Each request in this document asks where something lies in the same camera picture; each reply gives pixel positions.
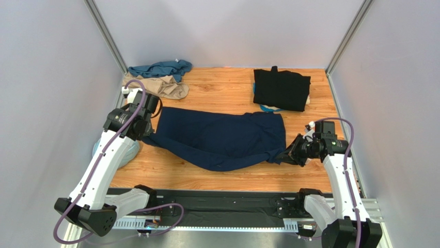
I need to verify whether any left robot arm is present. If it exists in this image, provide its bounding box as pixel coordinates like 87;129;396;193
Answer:
54;102;157;237

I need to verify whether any aluminium front rail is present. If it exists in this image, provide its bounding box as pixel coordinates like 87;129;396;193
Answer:
60;197;394;248

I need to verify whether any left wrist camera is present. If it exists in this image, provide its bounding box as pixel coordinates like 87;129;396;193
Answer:
121;87;163;119

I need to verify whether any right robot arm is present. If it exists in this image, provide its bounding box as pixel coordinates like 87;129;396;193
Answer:
277;134;383;247

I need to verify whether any light blue round device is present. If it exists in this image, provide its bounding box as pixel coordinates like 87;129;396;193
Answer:
92;139;140;168

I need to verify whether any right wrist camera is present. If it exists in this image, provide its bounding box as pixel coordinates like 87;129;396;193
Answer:
303;121;337;142

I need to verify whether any folded black t shirt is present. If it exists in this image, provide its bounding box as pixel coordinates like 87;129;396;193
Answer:
253;66;311;112

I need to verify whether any right aluminium corner post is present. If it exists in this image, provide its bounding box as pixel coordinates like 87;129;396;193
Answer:
325;0;374;76

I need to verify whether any aluminium corner post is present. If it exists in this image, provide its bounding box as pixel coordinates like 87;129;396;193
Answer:
84;0;128;75
325;0;374;76

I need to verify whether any teal blue t shirt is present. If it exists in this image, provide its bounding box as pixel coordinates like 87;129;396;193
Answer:
128;59;193;83

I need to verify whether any beige t shirt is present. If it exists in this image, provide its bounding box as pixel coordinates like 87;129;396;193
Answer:
121;72;190;100

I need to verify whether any left aluminium corner post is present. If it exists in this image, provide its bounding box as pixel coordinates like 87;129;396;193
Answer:
84;0;128;75

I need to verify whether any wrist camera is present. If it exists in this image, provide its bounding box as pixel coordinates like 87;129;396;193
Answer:
121;87;163;119
303;121;337;142

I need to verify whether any navy blue t shirt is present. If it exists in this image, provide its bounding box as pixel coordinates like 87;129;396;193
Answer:
142;107;286;172

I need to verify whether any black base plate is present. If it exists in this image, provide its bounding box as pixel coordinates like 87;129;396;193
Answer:
106;187;365;228

